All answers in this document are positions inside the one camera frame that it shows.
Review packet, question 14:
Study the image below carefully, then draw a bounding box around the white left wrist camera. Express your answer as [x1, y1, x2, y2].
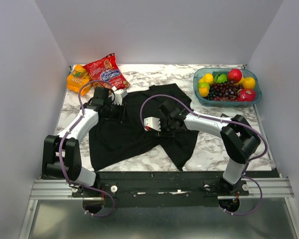
[113, 89, 128, 105]

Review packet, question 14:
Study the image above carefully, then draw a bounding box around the red candy bag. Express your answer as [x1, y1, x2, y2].
[83, 53, 130, 90]

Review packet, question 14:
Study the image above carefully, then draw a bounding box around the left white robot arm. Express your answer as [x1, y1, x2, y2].
[42, 87, 128, 197]

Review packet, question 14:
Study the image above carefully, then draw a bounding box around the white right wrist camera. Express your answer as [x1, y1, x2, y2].
[144, 117, 161, 132]

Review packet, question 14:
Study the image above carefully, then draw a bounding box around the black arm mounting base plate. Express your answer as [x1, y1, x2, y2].
[63, 170, 281, 212]

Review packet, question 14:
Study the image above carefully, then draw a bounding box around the yellow lemon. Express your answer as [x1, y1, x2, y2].
[199, 73, 214, 85]

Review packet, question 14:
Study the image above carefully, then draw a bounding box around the black t-shirt garment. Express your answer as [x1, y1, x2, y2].
[89, 84, 198, 171]

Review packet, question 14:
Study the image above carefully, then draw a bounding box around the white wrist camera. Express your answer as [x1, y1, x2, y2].
[113, 89, 128, 105]
[144, 117, 161, 132]

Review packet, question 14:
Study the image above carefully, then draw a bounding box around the orange snack packet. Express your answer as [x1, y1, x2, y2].
[67, 65, 91, 93]

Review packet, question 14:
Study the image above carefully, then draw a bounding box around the red apple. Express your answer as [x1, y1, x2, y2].
[227, 69, 243, 84]

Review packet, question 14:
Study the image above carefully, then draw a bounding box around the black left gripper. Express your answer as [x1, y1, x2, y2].
[104, 101, 132, 125]

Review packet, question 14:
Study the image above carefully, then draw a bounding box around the green lime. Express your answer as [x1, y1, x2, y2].
[213, 74, 228, 84]

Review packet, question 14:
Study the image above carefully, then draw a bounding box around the red pomegranate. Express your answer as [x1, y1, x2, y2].
[237, 89, 256, 102]

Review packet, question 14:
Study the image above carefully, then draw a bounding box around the green and yellow fruit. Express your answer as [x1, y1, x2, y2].
[197, 82, 210, 98]

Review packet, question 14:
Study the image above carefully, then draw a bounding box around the orange fruit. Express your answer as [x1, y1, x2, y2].
[242, 77, 256, 90]

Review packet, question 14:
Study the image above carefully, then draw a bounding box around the aluminium rail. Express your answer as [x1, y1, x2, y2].
[30, 178, 295, 200]

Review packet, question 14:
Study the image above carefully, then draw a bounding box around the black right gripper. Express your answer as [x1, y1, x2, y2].
[155, 117, 176, 138]

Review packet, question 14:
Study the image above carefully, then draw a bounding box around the dark grape bunch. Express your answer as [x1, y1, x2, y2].
[204, 82, 243, 102]

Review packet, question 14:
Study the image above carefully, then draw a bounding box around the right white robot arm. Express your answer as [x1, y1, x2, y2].
[154, 101, 261, 195]

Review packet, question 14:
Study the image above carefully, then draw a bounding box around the teal plastic fruit bowl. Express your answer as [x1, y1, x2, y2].
[193, 68, 262, 108]

